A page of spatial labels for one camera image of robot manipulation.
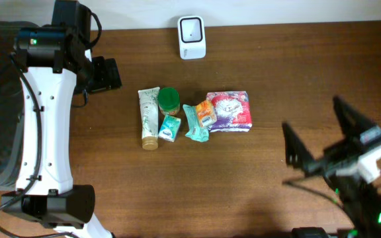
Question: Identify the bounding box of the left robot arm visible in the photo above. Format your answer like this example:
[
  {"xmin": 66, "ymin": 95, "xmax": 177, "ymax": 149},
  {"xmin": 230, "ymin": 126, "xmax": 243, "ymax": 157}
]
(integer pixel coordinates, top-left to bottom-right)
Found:
[{"xmin": 0, "ymin": 1, "xmax": 122, "ymax": 237}]

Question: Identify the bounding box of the mint green wipes pack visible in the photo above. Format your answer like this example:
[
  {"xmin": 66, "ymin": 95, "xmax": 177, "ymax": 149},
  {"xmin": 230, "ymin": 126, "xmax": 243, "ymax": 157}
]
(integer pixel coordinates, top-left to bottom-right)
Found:
[{"xmin": 183, "ymin": 104, "xmax": 209, "ymax": 142}]

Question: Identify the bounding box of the white barcode scanner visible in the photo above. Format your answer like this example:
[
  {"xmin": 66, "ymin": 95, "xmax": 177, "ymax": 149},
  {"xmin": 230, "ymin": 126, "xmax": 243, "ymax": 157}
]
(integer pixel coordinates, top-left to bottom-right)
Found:
[{"xmin": 177, "ymin": 16, "xmax": 206, "ymax": 60}]

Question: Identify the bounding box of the teal tissue pack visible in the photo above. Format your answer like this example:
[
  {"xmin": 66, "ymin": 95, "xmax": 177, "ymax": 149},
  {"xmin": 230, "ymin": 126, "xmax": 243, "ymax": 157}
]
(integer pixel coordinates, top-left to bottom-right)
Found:
[{"xmin": 158, "ymin": 115, "xmax": 181, "ymax": 142}]

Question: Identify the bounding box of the orange tissue pack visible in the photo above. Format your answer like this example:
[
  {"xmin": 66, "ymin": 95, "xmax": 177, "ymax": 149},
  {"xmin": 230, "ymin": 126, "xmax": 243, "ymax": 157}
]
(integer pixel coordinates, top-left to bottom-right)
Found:
[{"xmin": 195, "ymin": 100, "xmax": 217, "ymax": 128}]

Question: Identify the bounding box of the green lid glass jar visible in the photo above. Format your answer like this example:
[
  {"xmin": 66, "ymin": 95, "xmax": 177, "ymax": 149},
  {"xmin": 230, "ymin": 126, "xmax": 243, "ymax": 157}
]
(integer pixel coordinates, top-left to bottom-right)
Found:
[{"xmin": 158, "ymin": 87, "xmax": 180, "ymax": 116}]

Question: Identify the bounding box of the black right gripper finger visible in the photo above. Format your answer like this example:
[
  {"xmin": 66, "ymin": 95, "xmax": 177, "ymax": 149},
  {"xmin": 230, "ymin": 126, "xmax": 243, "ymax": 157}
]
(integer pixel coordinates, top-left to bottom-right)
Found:
[
  {"xmin": 282, "ymin": 122, "xmax": 316, "ymax": 169},
  {"xmin": 333, "ymin": 96, "xmax": 376, "ymax": 138}
]

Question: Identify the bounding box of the red purple pad package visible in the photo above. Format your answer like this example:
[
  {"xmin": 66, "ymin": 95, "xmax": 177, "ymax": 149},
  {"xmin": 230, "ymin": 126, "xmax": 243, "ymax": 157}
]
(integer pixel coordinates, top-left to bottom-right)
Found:
[{"xmin": 206, "ymin": 91, "xmax": 253, "ymax": 132}]

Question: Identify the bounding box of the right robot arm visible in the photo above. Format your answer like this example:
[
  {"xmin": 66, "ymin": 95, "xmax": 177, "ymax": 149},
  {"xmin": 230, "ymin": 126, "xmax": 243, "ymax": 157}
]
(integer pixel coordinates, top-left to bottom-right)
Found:
[{"xmin": 282, "ymin": 96, "xmax": 381, "ymax": 237}]

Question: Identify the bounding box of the white Pantene tube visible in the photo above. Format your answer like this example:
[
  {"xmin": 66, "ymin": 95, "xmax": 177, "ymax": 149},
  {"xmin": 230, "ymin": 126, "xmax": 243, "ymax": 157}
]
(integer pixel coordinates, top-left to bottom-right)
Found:
[{"xmin": 138, "ymin": 87, "xmax": 160, "ymax": 150}]

